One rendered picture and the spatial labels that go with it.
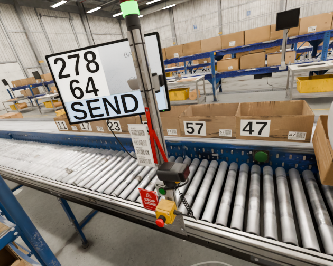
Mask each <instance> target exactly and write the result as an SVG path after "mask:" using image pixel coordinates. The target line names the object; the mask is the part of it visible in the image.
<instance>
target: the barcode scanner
mask: <svg viewBox="0 0 333 266"><path fill-rule="evenodd" d="M189 174H190V170H189V167H188V164H183V163H175V162H164V163H163V164H161V165H160V167H159V168H158V169H157V170H156V175H157V177H158V179H159V180H160V181H164V182H165V184H166V186H165V187H164V190H165V191H167V190H174V189H176V186H177V185H178V184H179V182H185V181H186V180H187V178H188V176H189Z"/></svg>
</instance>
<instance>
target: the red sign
mask: <svg viewBox="0 0 333 266"><path fill-rule="evenodd" d="M138 191H139V193H140V197H141V200H142V203H143V206H144V208H146V209H149V210H153V211H155V209H156V207H157V205H158V204H159V200H158V196H157V193H156V192H154V191H150V190H146V189H141V188H138Z"/></svg>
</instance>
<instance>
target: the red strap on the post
mask: <svg viewBox="0 0 333 266"><path fill-rule="evenodd" d="M145 113H146V119H147V125H148V129H149V135H150V141H151V147H152V153H153V159H154V163H156V164H157V163H158V161H157V157H156V150H155V144H154V139H155V142H156V144H157V146H158V148H159V150H160V152H161V155H162V157H163V159H164V161H165V162H168V159H167V157H166V155H165V153H164V151H163V148H162V146H161V144H160V142H159V139H158V137H157V135H156V133H155V131H154V129H152V124H151V117H150V111H149V107H145Z"/></svg>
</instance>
